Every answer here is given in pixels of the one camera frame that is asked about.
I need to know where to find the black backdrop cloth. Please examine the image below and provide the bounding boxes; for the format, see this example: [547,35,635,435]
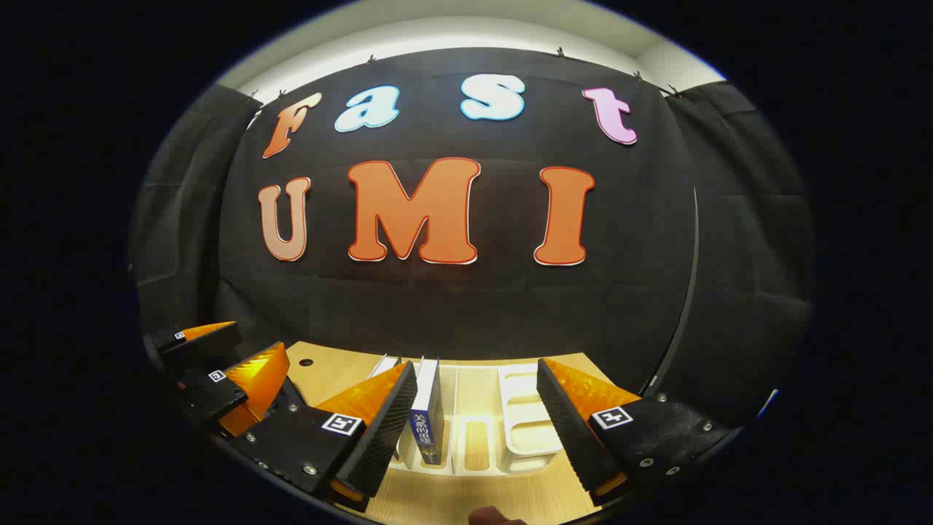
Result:
[131,47,813,431]

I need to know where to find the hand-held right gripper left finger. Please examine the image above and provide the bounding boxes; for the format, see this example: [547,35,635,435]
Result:
[233,361,418,511]

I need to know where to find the white bookshelf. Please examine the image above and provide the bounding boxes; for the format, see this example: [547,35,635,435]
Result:
[368,355,577,478]

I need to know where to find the blue cover book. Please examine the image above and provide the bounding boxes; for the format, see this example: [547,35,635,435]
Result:
[408,357,445,466]

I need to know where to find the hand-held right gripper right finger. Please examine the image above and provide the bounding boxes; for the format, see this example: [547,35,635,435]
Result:
[537,357,733,508]

